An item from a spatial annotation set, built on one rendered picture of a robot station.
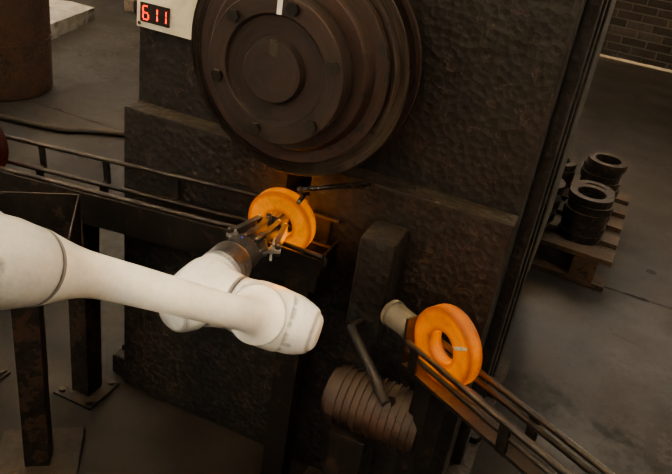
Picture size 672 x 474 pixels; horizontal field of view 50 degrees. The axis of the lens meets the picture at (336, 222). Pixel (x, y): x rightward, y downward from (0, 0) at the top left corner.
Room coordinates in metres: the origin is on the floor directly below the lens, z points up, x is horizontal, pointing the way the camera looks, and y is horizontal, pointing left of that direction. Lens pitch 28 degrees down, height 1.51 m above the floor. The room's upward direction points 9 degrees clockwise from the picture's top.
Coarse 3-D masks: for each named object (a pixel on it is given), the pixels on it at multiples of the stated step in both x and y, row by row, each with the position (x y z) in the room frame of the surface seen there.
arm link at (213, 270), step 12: (192, 264) 1.10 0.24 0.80; (204, 264) 1.10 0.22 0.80; (216, 264) 1.10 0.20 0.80; (228, 264) 1.13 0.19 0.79; (180, 276) 1.06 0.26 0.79; (192, 276) 1.06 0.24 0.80; (204, 276) 1.06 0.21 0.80; (216, 276) 1.07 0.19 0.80; (228, 276) 1.07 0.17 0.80; (240, 276) 1.08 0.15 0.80; (216, 288) 1.05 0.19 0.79; (228, 288) 1.05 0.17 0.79; (168, 324) 1.01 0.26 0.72; (180, 324) 1.00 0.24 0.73; (192, 324) 1.00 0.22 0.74; (204, 324) 1.03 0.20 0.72
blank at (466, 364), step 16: (448, 304) 1.13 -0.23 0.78; (432, 320) 1.12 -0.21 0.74; (448, 320) 1.09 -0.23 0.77; (464, 320) 1.08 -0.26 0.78; (416, 336) 1.14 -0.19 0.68; (432, 336) 1.12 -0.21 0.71; (448, 336) 1.08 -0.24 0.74; (464, 336) 1.05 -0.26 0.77; (432, 352) 1.11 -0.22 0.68; (464, 352) 1.04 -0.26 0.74; (480, 352) 1.05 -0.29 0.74; (432, 368) 1.09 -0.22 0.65; (448, 368) 1.06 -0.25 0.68; (464, 368) 1.04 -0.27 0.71; (480, 368) 1.05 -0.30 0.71; (464, 384) 1.04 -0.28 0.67
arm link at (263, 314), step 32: (64, 256) 0.72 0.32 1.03; (96, 256) 0.81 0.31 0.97; (64, 288) 0.71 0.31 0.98; (96, 288) 0.79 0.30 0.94; (128, 288) 0.82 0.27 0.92; (160, 288) 0.85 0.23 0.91; (192, 288) 0.89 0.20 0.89; (256, 288) 1.01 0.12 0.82; (224, 320) 0.90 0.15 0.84; (256, 320) 0.94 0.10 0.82; (288, 320) 0.99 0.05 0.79; (320, 320) 1.02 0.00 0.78; (288, 352) 0.98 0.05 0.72
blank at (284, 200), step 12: (264, 192) 1.40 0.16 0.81; (276, 192) 1.39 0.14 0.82; (288, 192) 1.39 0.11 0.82; (252, 204) 1.41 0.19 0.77; (264, 204) 1.40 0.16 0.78; (276, 204) 1.39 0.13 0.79; (288, 204) 1.38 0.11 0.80; (300, 204) 1.37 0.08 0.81; (252, 216) 1.41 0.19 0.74; (264, 216) 1.40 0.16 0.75; (288, 216) 1.38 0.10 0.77; (300, 216) 1.37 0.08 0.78; (312, 216) 1.38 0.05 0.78; (300, 228) 1.37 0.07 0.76; (312, 228) 1.37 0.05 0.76; (288, 240) 1.38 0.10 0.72; (300, 240) 1.37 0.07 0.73
